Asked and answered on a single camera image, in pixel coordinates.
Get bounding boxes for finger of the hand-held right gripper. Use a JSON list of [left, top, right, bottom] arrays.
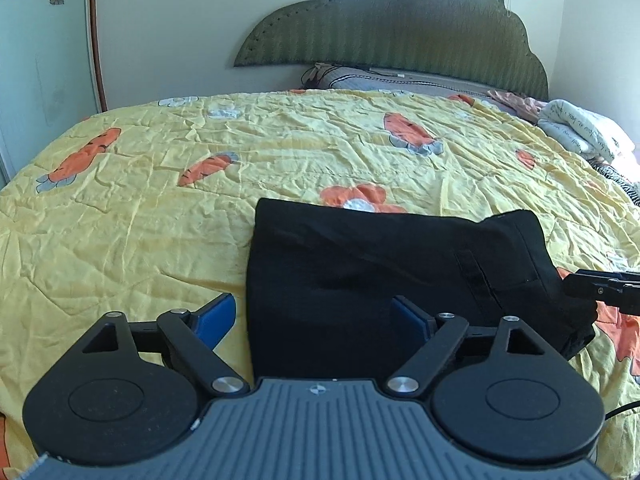
[[562, 277, 640, 317], [575, 269, 640, 285]]

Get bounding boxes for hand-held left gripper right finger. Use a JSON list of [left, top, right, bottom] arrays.
[[385, 296, 547, 396]]

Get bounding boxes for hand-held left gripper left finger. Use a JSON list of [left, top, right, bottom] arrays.
[[80, 292, 251, 401]]

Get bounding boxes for black pants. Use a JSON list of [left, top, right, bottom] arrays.
[[246, 198, 598, 381]]

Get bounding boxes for zebra striped cloth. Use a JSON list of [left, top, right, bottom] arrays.
[[587, 157, 640, 208]]

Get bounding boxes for yellow carrot print blanket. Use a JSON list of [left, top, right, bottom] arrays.
[[0, 87, 640, 480]]

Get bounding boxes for white printed quilt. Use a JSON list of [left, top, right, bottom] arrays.
[[537, 99, 636, 162]]

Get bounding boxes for pink cloth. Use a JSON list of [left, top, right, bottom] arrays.
[[487, 89, 549, 123]]

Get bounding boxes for grey striped pillow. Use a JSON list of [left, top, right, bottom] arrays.
[[300, 62, 533, 117]]

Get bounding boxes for green padded headboard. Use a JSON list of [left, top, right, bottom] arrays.
[[234, 0, 550, 100]]

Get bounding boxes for wardrobe door with flower decals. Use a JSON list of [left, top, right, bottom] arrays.
[[0, 0, 109, 183]]

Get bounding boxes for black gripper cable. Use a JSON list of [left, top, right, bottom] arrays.
[[604, 401, 640, 420]]

